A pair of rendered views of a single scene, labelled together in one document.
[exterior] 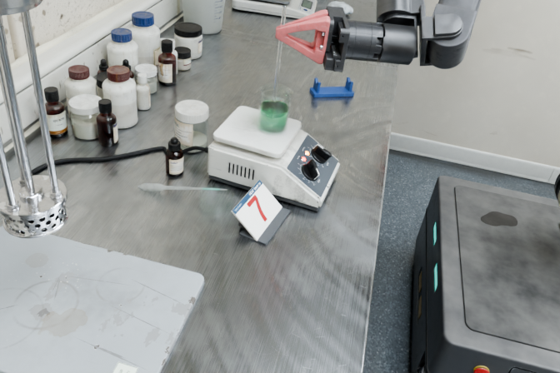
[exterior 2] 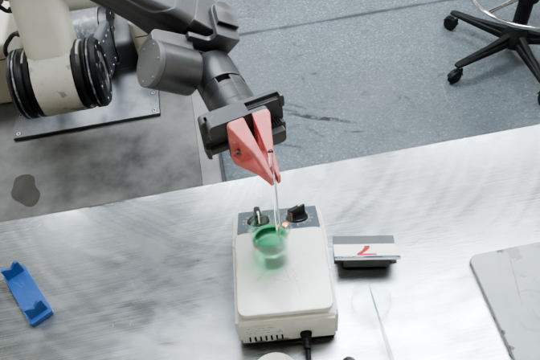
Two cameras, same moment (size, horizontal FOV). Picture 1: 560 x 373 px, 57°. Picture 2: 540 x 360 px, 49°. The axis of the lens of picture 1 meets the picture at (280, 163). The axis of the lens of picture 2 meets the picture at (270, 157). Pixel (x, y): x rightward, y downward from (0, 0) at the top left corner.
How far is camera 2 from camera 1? 0.96 m
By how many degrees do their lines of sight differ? 73
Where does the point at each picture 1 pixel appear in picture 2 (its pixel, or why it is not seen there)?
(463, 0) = not seen: outside the picture
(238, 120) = (279, 297)
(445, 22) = (225, 14)
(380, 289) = not seen: hidden behind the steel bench
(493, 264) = (106, 187)
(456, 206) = not seen: hidden behind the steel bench
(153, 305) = (529, 272)
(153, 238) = (459, 329)
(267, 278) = (428, 218)
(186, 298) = (502, 255)
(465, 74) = not seen: outside the picture
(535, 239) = (50, 158)
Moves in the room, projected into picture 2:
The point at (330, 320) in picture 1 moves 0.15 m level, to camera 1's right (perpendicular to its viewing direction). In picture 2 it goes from (434, 166) to (392, 105)
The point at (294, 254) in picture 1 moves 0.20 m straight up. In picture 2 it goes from (386, 212) to (398, 123)
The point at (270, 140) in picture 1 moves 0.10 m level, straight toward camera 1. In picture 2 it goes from (300, 246) to (369, 221)
